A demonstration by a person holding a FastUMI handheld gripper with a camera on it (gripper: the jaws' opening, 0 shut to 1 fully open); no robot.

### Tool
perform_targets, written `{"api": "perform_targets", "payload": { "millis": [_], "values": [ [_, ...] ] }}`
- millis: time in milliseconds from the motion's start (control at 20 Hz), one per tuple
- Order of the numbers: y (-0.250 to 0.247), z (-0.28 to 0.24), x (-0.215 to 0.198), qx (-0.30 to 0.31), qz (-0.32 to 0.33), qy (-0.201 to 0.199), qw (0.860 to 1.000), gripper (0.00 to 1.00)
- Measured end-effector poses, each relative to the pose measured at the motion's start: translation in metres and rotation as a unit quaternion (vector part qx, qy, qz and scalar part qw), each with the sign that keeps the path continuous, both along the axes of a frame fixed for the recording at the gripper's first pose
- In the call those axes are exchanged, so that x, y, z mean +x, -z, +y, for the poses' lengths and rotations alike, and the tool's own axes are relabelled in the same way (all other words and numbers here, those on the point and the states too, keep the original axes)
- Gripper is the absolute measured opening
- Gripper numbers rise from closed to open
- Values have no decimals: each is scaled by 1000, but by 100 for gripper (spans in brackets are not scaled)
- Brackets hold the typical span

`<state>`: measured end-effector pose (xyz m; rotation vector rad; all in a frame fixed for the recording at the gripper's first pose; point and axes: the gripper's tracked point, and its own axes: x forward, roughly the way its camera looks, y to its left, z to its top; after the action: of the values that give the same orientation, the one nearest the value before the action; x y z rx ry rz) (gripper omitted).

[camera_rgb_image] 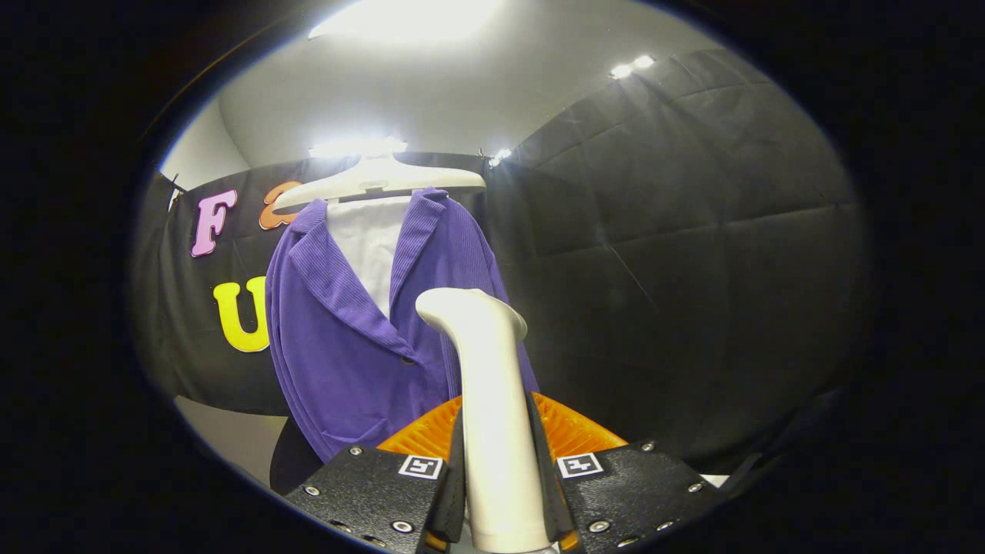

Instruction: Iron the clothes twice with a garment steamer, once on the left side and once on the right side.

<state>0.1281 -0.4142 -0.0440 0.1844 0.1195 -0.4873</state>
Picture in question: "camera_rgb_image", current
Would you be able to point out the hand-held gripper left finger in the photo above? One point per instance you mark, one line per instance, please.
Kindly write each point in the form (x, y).
(452, 500)

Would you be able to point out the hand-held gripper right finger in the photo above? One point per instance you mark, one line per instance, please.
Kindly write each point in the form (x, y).
(554, 500)

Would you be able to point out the white shirt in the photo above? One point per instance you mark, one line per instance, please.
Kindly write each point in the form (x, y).
(369, 246)

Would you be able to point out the cream plastic clothes hanger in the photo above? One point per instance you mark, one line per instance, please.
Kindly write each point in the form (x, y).
(385, 178)

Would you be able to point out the black backdrop cloth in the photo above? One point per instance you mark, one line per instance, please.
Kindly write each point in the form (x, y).
(692, 269)

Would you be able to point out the large ceiling light panel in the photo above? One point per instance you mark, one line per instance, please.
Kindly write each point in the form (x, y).
(408, 19)

